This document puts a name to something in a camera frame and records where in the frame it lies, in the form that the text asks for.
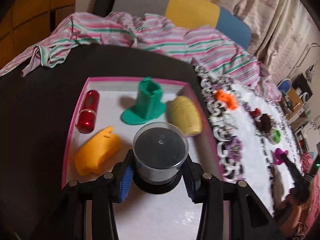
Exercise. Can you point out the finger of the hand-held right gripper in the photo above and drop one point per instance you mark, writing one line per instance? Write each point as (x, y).
(292, 170)

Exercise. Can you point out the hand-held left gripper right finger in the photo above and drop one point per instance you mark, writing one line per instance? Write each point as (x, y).
(192, 187)

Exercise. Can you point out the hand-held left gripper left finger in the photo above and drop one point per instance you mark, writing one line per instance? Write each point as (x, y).
(126, 182)

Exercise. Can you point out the purple flanged spool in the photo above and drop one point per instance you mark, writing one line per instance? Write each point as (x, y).
(280, 155)

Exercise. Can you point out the orange curved plastic piece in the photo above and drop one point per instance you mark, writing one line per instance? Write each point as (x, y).
(97, 152)

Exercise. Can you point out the pink rimmed white tray box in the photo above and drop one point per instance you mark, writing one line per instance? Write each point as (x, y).
(155, 215)

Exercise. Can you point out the clear cylinder black base container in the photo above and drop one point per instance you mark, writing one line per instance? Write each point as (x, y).
(160, 145)

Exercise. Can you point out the yellow oval case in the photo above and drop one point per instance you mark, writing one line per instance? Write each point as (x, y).
(186, 115)

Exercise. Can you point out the red shiny capsule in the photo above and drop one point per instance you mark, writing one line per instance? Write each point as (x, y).
(87, 112)

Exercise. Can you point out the teal green flanged piece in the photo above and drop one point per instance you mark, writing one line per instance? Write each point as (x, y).
(146, 102)

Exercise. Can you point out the person's right forearm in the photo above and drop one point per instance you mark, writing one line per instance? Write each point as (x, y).
(290, 217)

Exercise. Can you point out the pink floral cloth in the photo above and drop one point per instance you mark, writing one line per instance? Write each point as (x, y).
(308, 162)

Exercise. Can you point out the light green plastic piece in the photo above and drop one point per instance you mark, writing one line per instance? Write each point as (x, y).
(276, 135)

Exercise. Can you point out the white embroidered floral tablecloth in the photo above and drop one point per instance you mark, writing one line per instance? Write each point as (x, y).
(250, 150)

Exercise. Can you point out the dark brown plastic piece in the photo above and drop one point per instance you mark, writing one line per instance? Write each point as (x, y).
(264, 123)

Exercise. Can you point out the small red plastic piece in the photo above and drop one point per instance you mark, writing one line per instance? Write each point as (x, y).
(255, 112)

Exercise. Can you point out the wooden desk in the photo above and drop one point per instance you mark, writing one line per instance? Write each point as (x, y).
(296, 100)

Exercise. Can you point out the blue round chair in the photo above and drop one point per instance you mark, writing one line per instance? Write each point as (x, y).
(284, 85)

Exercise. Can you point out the orange cube block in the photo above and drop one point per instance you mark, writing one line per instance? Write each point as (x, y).
(227, 99)

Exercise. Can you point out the pink green striped cloth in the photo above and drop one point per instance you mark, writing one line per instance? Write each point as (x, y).
(162, 40)

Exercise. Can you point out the beige curtain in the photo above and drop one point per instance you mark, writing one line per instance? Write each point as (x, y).
(275, 17)

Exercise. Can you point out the orange wooden wardrobe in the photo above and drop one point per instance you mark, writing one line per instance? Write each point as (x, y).
(30, 10)

